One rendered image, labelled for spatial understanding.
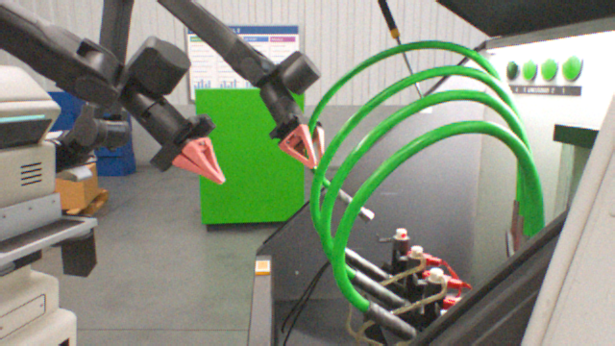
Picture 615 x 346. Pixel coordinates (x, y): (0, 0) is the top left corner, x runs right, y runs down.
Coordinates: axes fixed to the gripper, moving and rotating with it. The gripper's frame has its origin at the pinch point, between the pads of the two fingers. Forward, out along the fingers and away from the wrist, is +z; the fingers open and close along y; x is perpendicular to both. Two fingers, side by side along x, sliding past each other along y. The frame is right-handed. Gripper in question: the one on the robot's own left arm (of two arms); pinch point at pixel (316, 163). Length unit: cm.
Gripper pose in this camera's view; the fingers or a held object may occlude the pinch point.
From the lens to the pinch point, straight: 82.9
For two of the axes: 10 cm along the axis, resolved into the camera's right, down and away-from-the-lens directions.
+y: 5.9, 0.4, 8.1
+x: -6.6, 6.0, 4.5
